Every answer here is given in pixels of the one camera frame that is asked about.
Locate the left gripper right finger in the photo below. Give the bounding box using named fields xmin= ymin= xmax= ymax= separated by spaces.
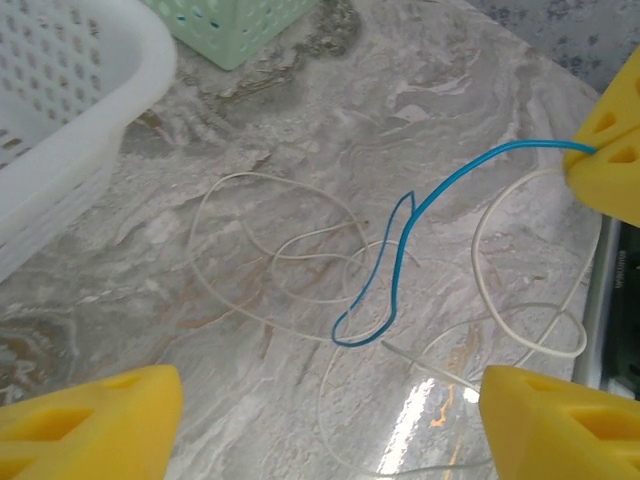
xmin=478 ymin=364 xmax=640 ymax=480

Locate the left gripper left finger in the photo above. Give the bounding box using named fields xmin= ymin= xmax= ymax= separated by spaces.
xmin=0 ymin=364 xmax=184 ymax=480

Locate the blue wire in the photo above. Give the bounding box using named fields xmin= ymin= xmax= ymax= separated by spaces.
xmin=174 ymin=13 xmax=224 ymax=27
xmin=331 ymin=139 xmax=599 ymax=349

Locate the white plastic basket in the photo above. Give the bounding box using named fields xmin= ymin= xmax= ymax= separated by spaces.
xmin=0 ymin=0 xmax=179 ymax=284

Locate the light green plastic basket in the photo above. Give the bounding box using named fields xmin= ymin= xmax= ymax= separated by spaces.
xmin=139 ymin=0 xmax=322 ymax=72

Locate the aluminium table side rail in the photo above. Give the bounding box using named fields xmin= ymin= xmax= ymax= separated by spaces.
xmin=574 ymin=214 xmax=624 ymax=401

